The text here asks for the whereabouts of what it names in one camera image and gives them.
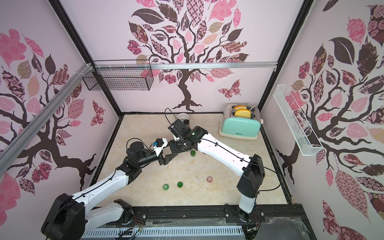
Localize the aluminium rail wall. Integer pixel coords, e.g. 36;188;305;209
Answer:
1;63;91;175
95;62;278;70

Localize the aluminium rail back wall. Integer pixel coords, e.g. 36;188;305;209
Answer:
95;62;278;70

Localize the mint green Belinee toaster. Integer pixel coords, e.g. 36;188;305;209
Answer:
219;104;263;141

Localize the black wire wall basket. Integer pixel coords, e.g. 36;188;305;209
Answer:
83;59;154;91

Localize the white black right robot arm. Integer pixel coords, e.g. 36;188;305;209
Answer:
169;125;265;223

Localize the yellow toast slice front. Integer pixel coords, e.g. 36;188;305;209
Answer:
235;109;252;118

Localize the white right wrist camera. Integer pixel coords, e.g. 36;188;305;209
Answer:
168;119;191;141

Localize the orange toast slice back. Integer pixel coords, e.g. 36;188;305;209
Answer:
233;105;248;110

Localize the white slotted cable duct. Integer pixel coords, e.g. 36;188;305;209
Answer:
82;226;245;240

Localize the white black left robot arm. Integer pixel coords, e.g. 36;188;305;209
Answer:
41;139;174;240

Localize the aluminium rail left wall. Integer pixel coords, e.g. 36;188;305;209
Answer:
1;63;91;175

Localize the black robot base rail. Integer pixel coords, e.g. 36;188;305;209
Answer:
132;204;309;225

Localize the white wire wall shelf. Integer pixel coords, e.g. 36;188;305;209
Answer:
273;85;324;157

